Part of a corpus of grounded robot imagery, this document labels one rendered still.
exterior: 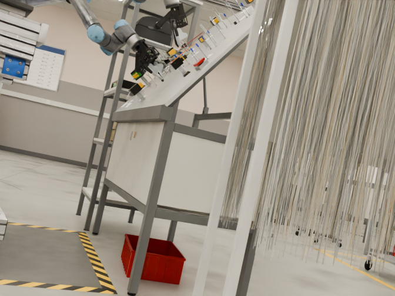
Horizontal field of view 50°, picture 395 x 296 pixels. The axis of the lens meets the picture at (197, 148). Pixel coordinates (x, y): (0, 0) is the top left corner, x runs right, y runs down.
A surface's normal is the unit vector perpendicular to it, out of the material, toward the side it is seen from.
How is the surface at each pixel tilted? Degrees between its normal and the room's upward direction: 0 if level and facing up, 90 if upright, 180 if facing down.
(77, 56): 90
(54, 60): 90
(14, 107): 90
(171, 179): 90
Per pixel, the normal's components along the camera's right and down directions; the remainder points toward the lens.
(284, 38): 0.21, 0.01
